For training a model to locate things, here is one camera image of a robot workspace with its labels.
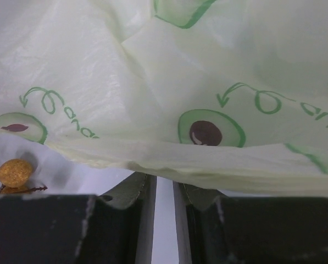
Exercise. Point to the translucent plastic avocado-print bag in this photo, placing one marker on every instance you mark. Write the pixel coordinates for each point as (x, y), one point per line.
(218, 94)

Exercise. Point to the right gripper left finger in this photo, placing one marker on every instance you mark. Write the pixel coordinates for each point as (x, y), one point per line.
(126, 221)

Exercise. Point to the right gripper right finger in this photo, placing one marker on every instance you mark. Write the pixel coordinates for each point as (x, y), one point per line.
(200, 236)

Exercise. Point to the brown fake nuts cluster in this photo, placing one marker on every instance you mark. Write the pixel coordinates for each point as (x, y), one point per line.
(14, 175)

